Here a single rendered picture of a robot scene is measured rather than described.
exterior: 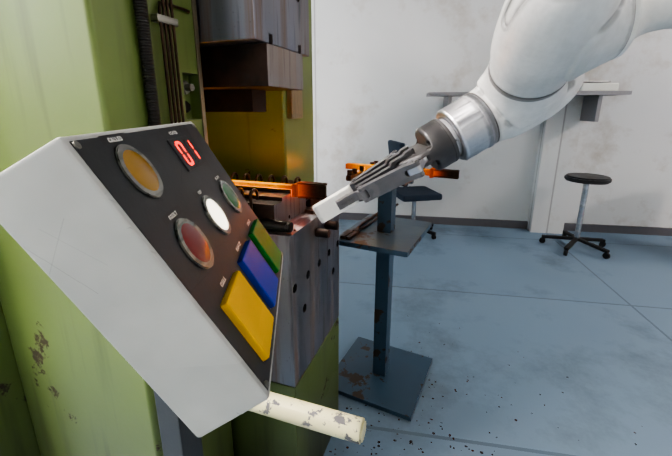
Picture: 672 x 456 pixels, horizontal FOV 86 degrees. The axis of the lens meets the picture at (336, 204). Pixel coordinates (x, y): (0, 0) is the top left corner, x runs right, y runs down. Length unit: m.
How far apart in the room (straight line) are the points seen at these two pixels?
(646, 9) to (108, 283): 0.58
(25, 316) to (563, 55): 1.16
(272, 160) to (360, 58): 2.76
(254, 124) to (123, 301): 1.05
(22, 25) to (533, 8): 0.80
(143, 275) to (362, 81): 3.70
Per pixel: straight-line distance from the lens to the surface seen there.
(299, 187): 1.03
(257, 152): 1.35
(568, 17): 0.45
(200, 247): 0.39
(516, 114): 0.58
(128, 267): 0.34
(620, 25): 0.50
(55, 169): 0.34
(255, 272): 0.47
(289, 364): 1.09
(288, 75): 1.01
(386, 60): 3.94
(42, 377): 1.22
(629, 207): 4.62
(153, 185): 0.38
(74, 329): 1.02
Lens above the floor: 1.22
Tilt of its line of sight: 15 degrees down
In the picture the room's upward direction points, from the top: straight up
